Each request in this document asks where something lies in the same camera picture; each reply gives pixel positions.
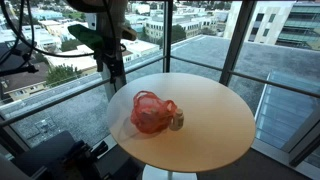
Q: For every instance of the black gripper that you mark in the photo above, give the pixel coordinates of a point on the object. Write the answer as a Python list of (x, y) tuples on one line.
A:
[(110, 61)]

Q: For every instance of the white plastic pill bottle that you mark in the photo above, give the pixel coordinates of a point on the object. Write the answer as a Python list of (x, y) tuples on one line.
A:
[(177, 120)]

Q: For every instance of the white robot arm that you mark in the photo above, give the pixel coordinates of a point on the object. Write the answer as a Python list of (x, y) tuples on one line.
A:
[(113, 20)]

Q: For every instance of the orange plastic bag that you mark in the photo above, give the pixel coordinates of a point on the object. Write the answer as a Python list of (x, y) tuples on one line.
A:
[(150, 115)]

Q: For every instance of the grey window handrail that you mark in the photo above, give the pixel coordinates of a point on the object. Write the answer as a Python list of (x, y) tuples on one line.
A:
[(266, 82), (66, 96)]

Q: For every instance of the grey vertical window mullion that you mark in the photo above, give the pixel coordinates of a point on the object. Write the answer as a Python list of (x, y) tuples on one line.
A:
[(167, 33)]

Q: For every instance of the black equipment cart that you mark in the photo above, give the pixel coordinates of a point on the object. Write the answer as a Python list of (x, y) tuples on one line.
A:
[(56, 156)]

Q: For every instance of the grey slanted window mullion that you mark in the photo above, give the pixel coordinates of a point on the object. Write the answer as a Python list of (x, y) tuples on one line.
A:
[(235, 43)]

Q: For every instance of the tan camera mount bracket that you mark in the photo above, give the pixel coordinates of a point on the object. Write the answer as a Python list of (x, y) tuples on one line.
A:
[(129, 32)]

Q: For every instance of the green wrist camera box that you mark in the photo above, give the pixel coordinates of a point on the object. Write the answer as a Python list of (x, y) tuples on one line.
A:
[(86, 35)]

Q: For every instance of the black camera stand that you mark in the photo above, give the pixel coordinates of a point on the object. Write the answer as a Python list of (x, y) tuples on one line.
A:
[(16, 70)]

